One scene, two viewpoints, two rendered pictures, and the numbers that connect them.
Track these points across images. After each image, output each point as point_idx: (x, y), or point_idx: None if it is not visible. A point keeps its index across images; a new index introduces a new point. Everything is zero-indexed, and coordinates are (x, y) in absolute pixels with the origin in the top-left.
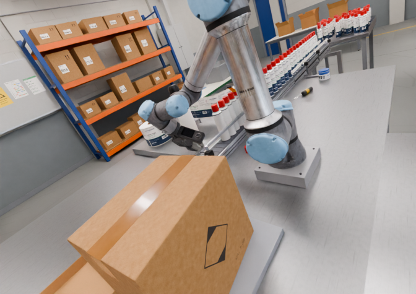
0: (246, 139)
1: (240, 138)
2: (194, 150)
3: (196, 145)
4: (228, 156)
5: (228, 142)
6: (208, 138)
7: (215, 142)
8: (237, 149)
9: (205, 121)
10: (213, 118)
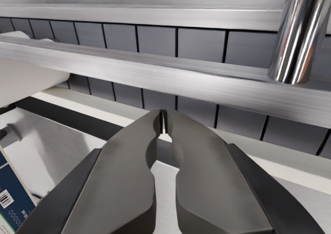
0: None
1: (38, 5)
2: (264, 176)
3: (192, 173)
4: (134, 4)
5: (68, 32)
6: (85, 142)
7: (86, 94)
8: None
9: (42, 181)
10: (26, 164)
